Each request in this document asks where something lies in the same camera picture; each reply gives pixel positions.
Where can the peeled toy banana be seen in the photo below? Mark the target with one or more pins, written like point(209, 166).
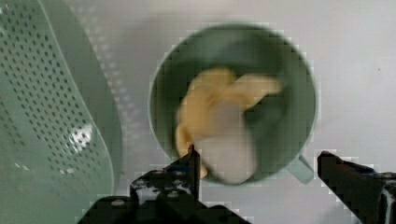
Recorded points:
point(210, 119)

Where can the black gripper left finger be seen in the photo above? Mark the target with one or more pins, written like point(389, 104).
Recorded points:
point(166, 196)

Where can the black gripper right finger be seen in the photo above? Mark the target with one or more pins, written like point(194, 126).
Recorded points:
point(368, 194)

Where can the green perforated colander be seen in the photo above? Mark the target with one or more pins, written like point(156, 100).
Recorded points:
point(60, 127)

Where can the green mug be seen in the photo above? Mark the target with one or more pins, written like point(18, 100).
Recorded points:
point(280, 123)

